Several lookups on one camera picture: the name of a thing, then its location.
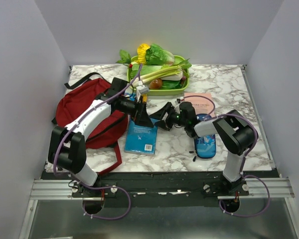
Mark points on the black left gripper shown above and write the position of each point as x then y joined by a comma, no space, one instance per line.
140,115

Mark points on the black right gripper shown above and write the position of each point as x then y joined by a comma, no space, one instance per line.
160,113

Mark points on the teal notebook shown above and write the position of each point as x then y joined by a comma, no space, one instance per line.
140,139

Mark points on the orange treehouse children's book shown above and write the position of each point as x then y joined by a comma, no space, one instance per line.
133,97

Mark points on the red student backpack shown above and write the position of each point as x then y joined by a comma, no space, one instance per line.
107,133

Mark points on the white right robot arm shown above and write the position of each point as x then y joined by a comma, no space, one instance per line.
237,134

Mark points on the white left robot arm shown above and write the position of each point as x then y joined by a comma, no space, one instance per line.
94,114

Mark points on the green plastic tray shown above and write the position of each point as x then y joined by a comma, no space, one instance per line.
170,88

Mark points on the brown toy mushroom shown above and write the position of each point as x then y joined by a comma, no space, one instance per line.
155,84

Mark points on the pink book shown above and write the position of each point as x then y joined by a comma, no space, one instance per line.
202,103

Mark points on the blue dinosaur pencil case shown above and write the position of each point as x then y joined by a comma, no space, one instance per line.
205,147

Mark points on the toy celery stalk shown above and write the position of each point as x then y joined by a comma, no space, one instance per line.
173,72

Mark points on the green leafy sprig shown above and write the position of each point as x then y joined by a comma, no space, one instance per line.
125,57

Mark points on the green toy lettuce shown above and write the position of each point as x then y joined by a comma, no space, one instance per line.
156,55

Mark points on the yellow toy flower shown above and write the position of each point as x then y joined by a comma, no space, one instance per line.
141,51

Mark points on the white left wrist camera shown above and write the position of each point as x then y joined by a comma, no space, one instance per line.
141,89

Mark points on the aluminium frame rail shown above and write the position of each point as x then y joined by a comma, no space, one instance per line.
59,190

